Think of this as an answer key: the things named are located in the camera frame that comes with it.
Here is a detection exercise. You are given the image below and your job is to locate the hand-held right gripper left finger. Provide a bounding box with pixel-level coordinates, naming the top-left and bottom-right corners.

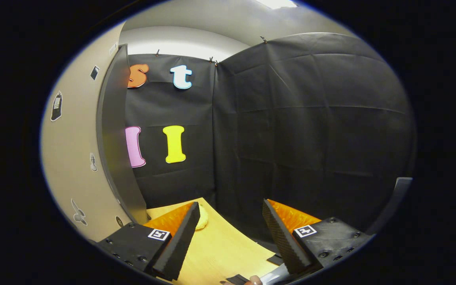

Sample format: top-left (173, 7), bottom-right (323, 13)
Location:
top-left (95, 201), bottom-right (201, 281)

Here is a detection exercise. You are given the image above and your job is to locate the grey curved bar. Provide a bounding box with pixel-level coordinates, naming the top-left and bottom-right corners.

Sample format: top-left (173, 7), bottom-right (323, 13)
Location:
top-left (365, 177), bottom-right (413, 236)

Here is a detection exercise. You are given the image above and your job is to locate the black backdrop cloth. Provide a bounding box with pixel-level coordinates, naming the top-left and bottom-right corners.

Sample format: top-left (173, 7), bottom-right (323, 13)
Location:
top-left (124, 32), bottom-right (416, 242)

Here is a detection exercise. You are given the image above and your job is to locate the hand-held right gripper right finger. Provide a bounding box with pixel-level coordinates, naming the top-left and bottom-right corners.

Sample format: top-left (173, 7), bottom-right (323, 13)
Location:
top-left (262, 199), bottom-right (372, 276)

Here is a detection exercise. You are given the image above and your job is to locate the yellow soft object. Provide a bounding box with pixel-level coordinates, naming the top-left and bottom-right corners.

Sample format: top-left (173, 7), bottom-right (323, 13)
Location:
top-left (195, 203), bottom-right (209, 231)

